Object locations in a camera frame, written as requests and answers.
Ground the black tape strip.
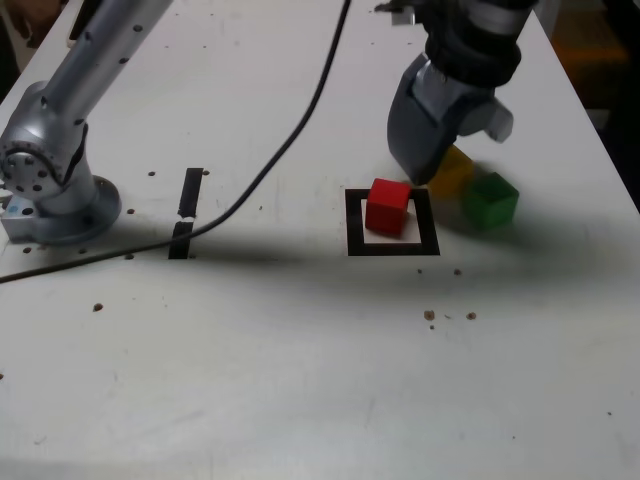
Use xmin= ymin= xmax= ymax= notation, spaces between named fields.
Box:
xmin=167 ymin=167 xmax=205 ymax=260

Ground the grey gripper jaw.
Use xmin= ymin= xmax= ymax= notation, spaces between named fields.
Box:
xmin=458 ymin=88 xmax=516 ymax=145
xmin=387 ymin=54 xmax=472 ymax=185

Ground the black tape square outline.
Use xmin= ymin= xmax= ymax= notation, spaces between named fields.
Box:
xmin=344 ymin=188 xmax=441 ymax=257

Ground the green cube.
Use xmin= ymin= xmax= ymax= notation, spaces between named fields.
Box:
xmin=460 ymin=172 xmax=520 ymax=232

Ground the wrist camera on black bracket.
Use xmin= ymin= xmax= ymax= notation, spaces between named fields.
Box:
xmin=374 ymin=0 xmax=419 ymax=27

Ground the yellow cube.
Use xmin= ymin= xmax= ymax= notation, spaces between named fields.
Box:
xmin=427 ymin=144 xmax=475 ymax=199

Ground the black cable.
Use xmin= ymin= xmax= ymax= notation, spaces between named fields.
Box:
xmin=0 ymin=0 xmax=352 ymax=285

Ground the red cube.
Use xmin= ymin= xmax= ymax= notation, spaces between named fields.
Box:
xmin=364 ymin=177 xmax=412 ymax=235

